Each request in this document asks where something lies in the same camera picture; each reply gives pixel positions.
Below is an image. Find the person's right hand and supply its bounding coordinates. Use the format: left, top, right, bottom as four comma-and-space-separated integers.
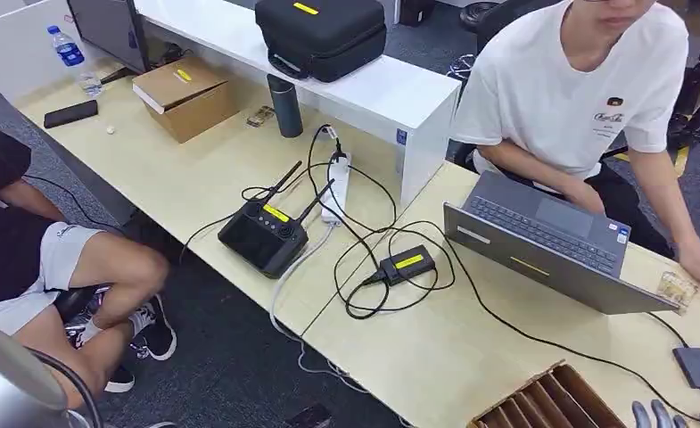
562, 181, 606, 216

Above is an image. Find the clear plastic card case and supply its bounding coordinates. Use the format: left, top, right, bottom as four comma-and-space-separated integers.
656, 270, 700, 314

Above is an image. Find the wooden card box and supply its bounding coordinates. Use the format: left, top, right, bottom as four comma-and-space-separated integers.
466, 361, 629, 428

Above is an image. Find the grey laptop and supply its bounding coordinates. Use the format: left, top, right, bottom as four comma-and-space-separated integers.
441, 169, 680, 316

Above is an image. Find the grey usb hub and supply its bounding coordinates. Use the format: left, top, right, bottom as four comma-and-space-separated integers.
672, 346, 700, 391

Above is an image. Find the yellow floor tape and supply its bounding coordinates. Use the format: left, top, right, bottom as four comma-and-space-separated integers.
612, 144, 690, 178

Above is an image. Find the person in white shirt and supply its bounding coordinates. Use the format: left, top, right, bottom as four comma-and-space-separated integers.
449, 0, 700, 302

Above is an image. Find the black tripod stand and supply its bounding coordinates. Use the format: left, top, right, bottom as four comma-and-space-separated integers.
667, 0, 700, 152

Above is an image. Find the black charger with yellow label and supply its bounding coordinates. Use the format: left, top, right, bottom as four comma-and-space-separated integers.
362, 244, 437, 288

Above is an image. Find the black office chair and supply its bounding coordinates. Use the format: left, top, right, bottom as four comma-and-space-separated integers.
447, 0, 629, 172

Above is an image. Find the white desk shelf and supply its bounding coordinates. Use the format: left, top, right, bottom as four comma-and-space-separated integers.
132, 0, 463, 208

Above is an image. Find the white power strip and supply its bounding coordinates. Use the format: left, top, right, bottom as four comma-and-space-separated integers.
319, 152, 352, 226

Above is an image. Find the black box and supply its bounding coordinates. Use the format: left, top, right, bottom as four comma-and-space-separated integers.
398, 0, 438, 29

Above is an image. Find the black carrying case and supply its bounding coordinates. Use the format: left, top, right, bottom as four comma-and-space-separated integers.
254, 0, 388, 84

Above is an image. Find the dark grey tumbler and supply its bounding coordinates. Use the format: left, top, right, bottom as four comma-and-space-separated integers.
266, 73, 305, 139

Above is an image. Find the black remote controller with antennas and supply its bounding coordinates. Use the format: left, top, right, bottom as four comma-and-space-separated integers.
217, 160, 335, 280

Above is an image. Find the small clear plastic case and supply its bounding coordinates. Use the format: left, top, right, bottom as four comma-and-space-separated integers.
245, 105, 276, 128

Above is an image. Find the cardboard box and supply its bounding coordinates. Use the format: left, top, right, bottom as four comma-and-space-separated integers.
130, 55, 242, 144

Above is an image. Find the black monitor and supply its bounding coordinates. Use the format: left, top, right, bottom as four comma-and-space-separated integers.
65, 0, 152, 86

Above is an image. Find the black smartphone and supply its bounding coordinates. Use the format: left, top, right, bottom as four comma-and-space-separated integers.
43, 99, 100, 130

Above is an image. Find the clear water bottle blue label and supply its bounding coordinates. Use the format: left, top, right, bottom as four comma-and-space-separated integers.
46, 24, 103, 99

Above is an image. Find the person in black shirt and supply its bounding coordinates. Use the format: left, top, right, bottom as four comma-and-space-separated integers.
0, 115, 178, 412

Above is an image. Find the white partition panel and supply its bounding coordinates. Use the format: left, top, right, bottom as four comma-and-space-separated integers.
0, 0, 85, 104

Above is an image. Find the short black hub cable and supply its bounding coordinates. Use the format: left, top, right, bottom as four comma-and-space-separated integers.
646, 311, 691, 350

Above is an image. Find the long black cable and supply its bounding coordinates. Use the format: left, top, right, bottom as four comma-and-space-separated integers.
387, 219, 700, 428

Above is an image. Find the coiled black charger cable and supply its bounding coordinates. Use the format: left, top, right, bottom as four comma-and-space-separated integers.
333, 223, 457, 321

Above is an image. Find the black controller cable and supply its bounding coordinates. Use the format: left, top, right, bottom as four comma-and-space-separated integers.
179, 123, 399, 264

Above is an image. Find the white power cable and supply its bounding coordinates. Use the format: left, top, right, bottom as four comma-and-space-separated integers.
268, 221, 413, 428

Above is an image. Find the thin black cable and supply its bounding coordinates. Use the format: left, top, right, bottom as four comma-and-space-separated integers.
24, 174, 123, 235

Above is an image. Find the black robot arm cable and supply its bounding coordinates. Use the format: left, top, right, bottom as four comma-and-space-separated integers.
30, 348, 105, 428

